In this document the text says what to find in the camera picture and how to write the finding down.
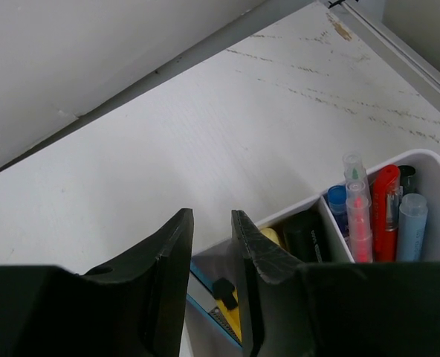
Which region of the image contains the black mechanical pencil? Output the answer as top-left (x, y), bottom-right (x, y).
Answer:
top-left (398, 165), bottom-right (417, 199)

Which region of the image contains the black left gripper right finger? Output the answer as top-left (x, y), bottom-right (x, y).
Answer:
top-left (231, 210), bottom-right (440, 356)

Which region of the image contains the black marker yellow cap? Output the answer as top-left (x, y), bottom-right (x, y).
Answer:
top-left (282, 210), bottom-right (331, 263)

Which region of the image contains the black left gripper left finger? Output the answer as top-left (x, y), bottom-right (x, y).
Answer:
top-left (0, 208), bottom-right (194, 356)

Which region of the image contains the pink refill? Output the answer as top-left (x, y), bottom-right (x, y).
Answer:
top-left (346, 195), bottom-right (373, 263)

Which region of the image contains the yellow highlighter clear cap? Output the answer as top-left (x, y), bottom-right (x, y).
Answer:
top-left (260, 228), bottom-right (283, 247)

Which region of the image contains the red gel pen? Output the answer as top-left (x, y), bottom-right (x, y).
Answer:
top-left (372, 164), bottom-right (401, 262)

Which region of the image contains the blue gel pen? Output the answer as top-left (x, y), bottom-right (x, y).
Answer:
top-left (327, 185), bottom-right (349, 243)

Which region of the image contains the green refill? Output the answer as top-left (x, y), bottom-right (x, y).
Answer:
top-left (342, 152), bottom-right (372, 208)

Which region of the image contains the blue clear pen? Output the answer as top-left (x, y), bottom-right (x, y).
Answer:
top-left (396, 193), bottom-right (428, 262)

